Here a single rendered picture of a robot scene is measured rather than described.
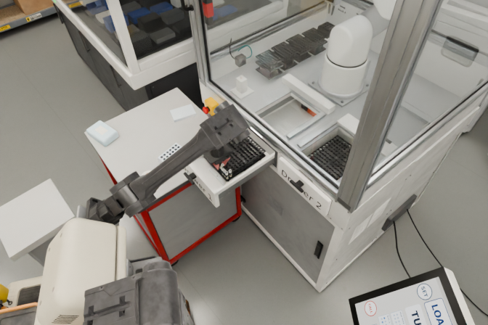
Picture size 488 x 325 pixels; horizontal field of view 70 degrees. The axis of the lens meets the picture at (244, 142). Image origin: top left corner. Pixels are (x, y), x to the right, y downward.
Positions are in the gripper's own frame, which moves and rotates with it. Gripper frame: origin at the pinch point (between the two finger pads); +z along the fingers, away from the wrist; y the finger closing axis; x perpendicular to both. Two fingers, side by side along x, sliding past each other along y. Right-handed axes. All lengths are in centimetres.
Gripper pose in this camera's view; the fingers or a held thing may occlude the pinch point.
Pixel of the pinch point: (220, 165)
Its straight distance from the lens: 149.4
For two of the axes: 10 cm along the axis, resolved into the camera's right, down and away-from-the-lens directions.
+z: 0.6, 6.5, 7.5
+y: -8.2, 4.7, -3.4
